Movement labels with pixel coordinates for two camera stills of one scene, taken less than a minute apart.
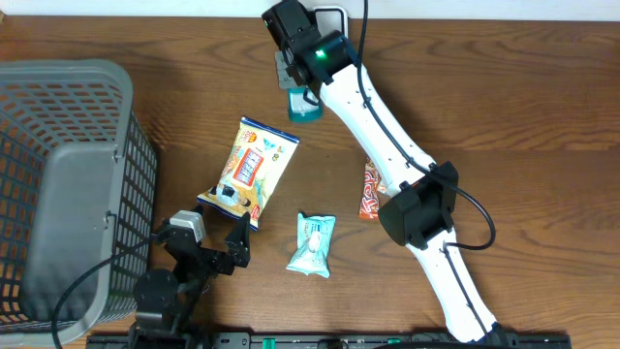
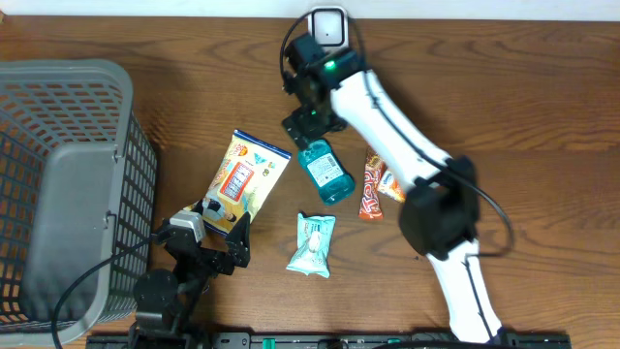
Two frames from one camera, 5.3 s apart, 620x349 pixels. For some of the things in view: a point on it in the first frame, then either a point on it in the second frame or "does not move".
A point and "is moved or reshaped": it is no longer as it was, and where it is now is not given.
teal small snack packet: x=314 y=235 does not move
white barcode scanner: x=330 y=18 does not move
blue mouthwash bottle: x=301 y=111 is moved or reshaped
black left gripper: x=240 y=250 does not move
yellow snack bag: x=254 y=170 is moved or reshaped
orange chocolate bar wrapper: x=373 y=186 does not move
